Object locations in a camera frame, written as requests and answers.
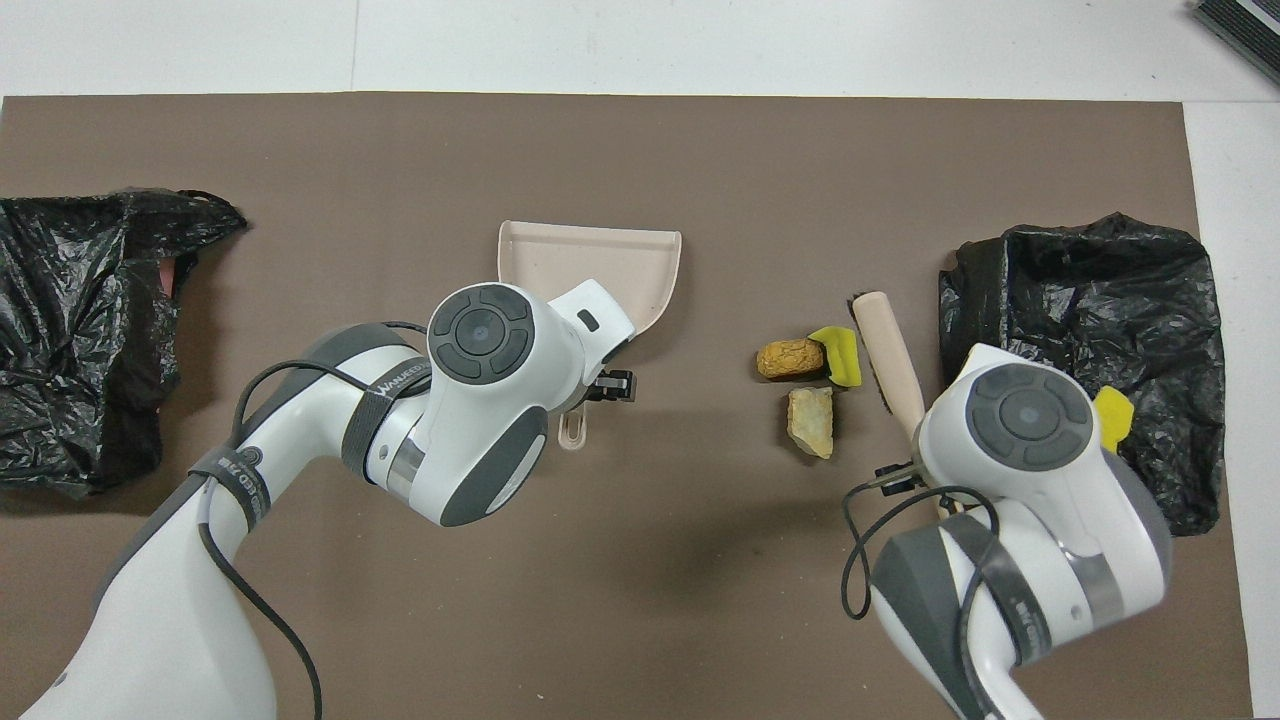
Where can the pink plastic bin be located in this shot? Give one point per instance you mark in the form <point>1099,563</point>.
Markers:
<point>172,278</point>

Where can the cream foam chunk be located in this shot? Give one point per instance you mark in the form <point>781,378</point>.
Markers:
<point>811,420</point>

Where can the beige hand brush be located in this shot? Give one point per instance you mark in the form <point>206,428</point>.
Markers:
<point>885,335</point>

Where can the yellow sponge piece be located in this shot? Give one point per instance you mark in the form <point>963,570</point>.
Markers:
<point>1115,420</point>
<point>842,358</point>

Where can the brown paper table mat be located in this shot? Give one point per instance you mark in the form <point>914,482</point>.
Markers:
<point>640,150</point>

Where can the beige plastic dustpan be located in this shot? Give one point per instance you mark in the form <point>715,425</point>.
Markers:
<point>600,260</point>

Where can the black trash bag bin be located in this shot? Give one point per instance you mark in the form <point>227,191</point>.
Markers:
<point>1080,290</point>
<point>60,250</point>

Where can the brown peanut shaped toy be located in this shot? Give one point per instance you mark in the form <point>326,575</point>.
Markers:
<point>788,359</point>

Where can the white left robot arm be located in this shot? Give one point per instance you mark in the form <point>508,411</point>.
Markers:
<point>150,620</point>

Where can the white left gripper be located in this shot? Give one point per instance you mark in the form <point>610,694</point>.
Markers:
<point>612,318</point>

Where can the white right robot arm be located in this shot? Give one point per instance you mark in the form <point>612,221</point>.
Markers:
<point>1050,500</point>

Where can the dark ribbed object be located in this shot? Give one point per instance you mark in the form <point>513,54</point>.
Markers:
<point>1245,25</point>

